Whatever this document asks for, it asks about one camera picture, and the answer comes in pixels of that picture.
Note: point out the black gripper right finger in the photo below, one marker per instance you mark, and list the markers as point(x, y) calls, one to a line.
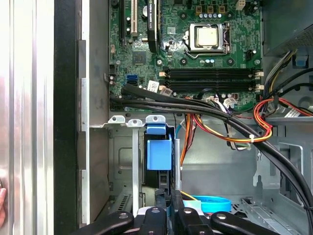
point(190, 220)

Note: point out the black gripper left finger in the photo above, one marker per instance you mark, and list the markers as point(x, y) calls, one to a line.
point(154, 220)

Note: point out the hard disk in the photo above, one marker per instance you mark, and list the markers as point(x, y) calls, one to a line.
point(159, 154)

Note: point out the grey metal disk bay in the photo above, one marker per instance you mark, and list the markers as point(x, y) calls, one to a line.
point(135, 159)

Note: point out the person hand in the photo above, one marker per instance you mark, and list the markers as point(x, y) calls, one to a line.
point(2, 205)

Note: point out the black RAM slot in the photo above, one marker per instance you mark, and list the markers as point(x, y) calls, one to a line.
point(207, 73)
point(207, 85)

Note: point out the blue SATA port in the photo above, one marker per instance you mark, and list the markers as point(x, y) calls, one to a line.
point(132, 79)

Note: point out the black PC case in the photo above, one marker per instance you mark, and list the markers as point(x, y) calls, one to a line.
point(64, 98)

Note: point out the green motherboard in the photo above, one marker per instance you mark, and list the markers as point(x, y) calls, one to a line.
point(171, 58)

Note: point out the metal locking lever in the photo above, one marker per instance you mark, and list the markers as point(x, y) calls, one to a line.
point(194, 57)

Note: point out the metal socket cover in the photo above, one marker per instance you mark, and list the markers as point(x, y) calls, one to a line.
point(207, 49)

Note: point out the silver CPU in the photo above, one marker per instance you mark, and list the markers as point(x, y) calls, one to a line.
point(207, 36)

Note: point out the CPU socket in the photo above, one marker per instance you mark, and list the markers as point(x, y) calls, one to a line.
point(227, 36)

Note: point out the black graphics card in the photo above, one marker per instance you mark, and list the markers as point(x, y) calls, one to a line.
point(151, 29)

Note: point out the black expansion slot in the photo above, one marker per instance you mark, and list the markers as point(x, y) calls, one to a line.
point(122, 22)

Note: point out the white expansion slot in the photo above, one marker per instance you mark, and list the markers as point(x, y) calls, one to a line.
point(133, 17)

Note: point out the grey power supply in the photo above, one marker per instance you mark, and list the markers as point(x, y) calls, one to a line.
point(281, 24)

